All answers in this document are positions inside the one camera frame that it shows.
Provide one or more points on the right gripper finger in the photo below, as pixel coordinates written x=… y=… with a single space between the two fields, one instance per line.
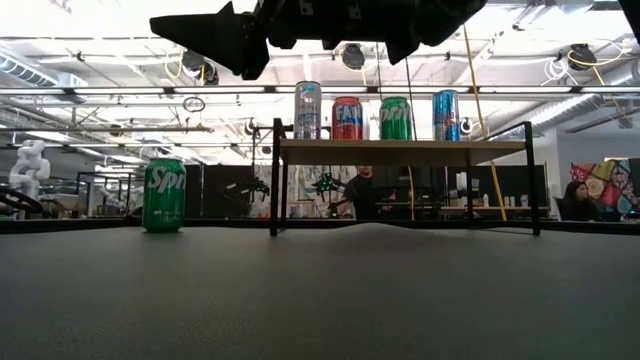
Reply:
x=230 y=40

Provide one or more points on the red Fanta strawberry can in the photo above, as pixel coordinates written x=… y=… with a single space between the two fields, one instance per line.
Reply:
x=347 y=122

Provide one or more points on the white Celsius Arctic Vibe can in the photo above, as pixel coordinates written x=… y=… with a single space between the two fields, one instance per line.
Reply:
x=307 y=115

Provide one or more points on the green Sprite can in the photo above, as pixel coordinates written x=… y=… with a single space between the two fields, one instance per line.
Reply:
x=164 y=200
x=395 y=122

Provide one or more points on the blue silver Red Bull can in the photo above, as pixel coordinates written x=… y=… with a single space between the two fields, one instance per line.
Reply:
x=445 y=117

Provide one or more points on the small black robot arm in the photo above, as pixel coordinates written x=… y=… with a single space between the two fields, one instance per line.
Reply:
x=250 y=189
x=327 y=184

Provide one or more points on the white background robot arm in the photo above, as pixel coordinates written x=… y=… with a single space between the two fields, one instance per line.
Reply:
x=30 y=167

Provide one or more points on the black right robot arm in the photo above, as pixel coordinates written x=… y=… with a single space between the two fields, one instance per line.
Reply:
x=450 y=20

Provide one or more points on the black partition panel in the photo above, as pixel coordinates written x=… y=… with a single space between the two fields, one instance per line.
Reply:
x=210 y=190

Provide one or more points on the small black hanging reel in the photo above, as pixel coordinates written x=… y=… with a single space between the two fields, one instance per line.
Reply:
x=465 y=127

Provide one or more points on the person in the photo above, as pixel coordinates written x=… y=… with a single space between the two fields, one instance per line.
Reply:
x=362 y=195
x=580 y=205

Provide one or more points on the background desk with bottles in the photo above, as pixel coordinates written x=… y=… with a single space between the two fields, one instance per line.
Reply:
x=500 y=208

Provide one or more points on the wooden shelf with black frame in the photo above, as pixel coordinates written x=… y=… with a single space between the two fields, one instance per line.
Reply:
x=400 y=152

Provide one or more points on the black table frame rail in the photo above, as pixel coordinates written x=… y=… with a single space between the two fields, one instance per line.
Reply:
x=225 y=223

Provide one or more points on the ribbed ceiling air duct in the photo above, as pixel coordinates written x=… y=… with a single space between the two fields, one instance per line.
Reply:
x=25 y=72

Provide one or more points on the white ceiling duct pipe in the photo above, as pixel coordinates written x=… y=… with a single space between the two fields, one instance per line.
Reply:
x=565 y=110

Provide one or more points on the colourful wall hanging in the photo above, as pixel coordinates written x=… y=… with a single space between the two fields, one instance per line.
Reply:
x=612 y=185

